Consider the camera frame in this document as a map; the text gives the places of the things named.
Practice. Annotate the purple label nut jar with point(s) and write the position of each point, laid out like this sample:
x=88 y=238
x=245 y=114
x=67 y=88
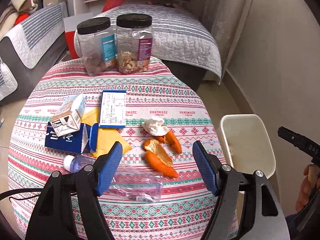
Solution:
x=134 y=42

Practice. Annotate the small white milk carton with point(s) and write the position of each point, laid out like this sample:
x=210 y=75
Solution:
x=68 y=117

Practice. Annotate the red white box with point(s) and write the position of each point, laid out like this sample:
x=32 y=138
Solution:
x=70 y=24

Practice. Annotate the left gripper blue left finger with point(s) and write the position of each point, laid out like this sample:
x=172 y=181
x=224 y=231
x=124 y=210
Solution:
x=106 y=166

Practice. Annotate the beige folded blanket pile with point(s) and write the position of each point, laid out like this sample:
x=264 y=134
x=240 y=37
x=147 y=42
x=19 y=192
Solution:
x=16 y=12

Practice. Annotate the blue white paper card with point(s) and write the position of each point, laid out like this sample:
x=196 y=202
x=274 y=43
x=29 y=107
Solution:
x=113 y=109

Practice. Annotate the yellow snack bag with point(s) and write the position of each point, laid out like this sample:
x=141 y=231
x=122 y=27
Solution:
x=106 y=136

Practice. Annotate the dark blue carton box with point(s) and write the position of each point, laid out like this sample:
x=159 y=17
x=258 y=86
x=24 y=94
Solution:
x=82 y=141

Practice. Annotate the dark sofa with quilt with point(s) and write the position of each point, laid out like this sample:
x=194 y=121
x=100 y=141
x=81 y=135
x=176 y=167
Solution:
x=30 y=49

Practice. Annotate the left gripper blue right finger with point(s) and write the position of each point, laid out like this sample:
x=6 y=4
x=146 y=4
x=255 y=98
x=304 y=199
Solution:
x=210 y=169

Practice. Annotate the teal label snack jar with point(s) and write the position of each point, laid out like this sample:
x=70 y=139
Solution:
x=97 y=44

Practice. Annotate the small orange peel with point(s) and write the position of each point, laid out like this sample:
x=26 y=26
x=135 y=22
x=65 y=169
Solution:
x=171 y=140

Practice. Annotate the grey lace curtain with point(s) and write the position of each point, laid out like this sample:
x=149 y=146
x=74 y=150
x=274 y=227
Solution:
x=225 y=20

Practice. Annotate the clear plastic water bottle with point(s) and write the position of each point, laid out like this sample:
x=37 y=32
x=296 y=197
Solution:
x=129 y=182

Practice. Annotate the person right hand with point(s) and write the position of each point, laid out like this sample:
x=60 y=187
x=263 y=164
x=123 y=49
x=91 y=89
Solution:
x=306 y=187

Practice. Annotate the white plastic trash bin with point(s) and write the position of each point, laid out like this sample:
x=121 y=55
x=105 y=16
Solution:
x=245 y=144

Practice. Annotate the grey quilted bed cover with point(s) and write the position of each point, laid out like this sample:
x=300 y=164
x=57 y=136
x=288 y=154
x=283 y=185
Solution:
x=177 y=36

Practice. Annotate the patterned handmade tablecloth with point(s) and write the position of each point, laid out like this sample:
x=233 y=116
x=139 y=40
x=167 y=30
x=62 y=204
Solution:
x=186 y=206

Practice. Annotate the large orange peel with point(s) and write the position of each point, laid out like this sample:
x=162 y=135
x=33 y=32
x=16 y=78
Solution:
x=158 y=159

